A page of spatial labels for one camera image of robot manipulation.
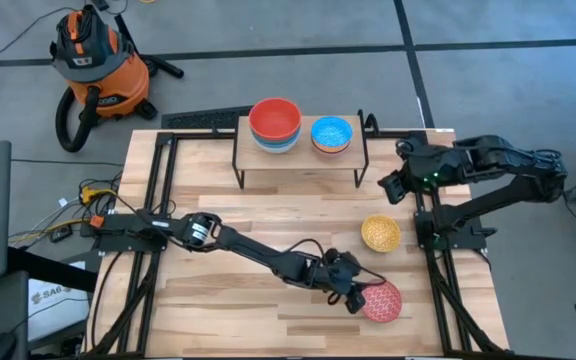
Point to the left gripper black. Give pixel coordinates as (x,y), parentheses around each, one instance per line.
(338,272)

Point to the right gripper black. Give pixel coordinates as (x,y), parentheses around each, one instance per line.
(430,165)

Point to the red wavy-patterned bowl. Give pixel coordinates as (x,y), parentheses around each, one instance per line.
(385,302)

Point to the yellow patterned bowl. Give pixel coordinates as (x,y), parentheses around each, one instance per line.
(381,233)

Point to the light blue dotted bowl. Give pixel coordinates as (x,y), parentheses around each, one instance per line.
(332,131)

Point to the plain blue bowl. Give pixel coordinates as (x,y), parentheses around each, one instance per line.
(275,145)

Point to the plain red bowl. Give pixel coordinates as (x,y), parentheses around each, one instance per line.
(275,117)

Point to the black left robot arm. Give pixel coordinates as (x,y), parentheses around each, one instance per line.
(258,250)

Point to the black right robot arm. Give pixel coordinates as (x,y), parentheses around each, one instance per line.
(498,200)

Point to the black keyboard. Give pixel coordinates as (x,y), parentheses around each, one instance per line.
(203,119)

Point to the orange connector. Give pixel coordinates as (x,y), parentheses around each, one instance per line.
(97,221)

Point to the yellow plug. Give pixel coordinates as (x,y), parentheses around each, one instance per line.
(90,194)

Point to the orange shop vacuum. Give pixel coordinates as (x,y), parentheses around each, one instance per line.
(118,85)

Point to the white printed box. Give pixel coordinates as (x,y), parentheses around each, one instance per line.
(58,310)

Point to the black power adaptor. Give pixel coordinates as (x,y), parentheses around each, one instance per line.
(60,234)

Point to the black desk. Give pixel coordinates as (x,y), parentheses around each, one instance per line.
(53,270)

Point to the black plug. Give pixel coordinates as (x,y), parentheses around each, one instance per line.
(99,4)

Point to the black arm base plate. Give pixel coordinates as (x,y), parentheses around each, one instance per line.
(473,235)
(118,235)

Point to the black aluminium rig frame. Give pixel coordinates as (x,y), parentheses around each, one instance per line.
(193,135)

